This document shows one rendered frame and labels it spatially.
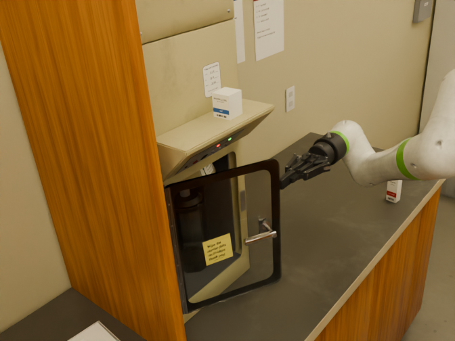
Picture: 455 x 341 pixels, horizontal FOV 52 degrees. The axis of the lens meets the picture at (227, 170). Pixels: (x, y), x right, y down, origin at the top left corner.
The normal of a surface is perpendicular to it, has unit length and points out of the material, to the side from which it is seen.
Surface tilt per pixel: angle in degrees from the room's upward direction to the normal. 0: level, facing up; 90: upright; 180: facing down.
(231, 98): 90
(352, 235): 0
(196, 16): 90
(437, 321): 0
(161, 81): 90
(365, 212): 0
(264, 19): 90
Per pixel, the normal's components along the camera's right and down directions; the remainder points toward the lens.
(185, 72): 0.76, 0.25
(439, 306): -0.07, -0.88
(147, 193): -0.64, 0.40
